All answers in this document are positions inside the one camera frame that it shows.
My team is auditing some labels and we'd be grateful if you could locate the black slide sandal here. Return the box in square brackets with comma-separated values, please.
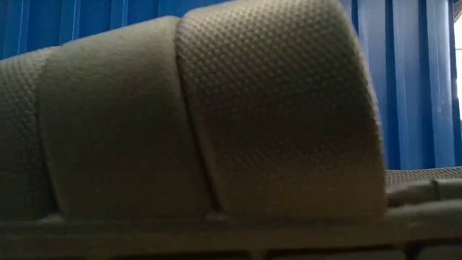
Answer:
[0, 0, 462, 260]

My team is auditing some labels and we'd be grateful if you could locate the blue plastic bin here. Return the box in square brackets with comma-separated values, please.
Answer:
[0, 0, 462, 170]

